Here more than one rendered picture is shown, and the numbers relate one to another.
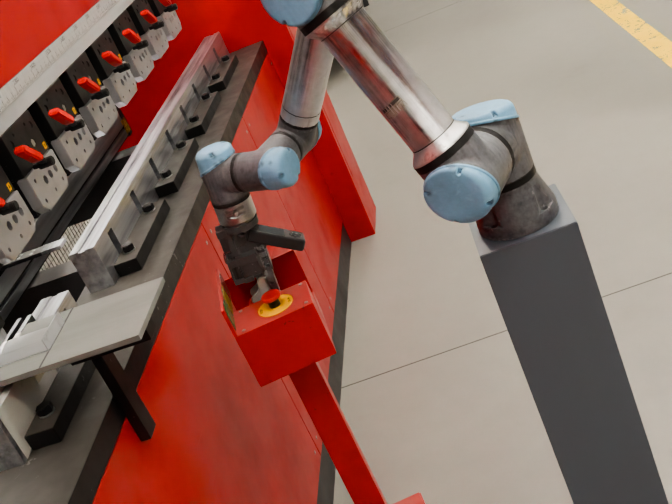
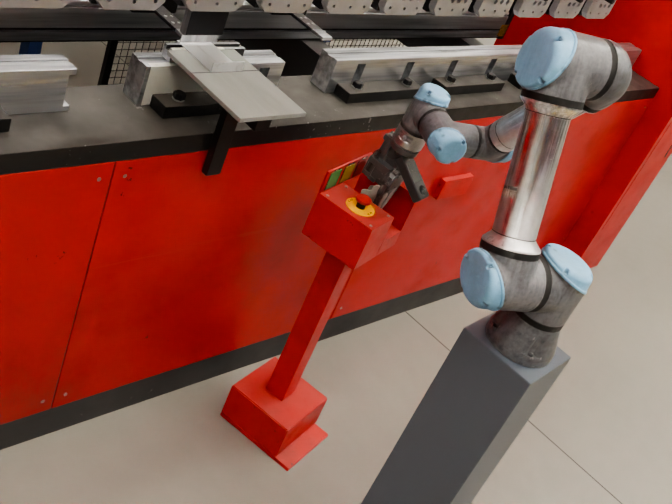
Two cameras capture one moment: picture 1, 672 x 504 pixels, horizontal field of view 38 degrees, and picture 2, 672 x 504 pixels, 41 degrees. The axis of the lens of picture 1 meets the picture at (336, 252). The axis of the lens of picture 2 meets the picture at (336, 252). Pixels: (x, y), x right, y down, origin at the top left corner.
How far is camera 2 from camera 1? 0.54 m
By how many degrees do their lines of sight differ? 20
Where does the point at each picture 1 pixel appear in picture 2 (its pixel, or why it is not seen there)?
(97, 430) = (179, 135)
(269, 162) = (443, 134)
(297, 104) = (503, 127)
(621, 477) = not seen: outside the picture
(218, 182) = (414, 110)
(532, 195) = (531, 339)
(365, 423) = (381, 341)
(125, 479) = (164, 174)
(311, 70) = not seen: hidden behind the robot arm
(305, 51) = not seen: hidden behind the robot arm
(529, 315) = (450, 391)
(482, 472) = (376, 441)
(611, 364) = (457, 475)
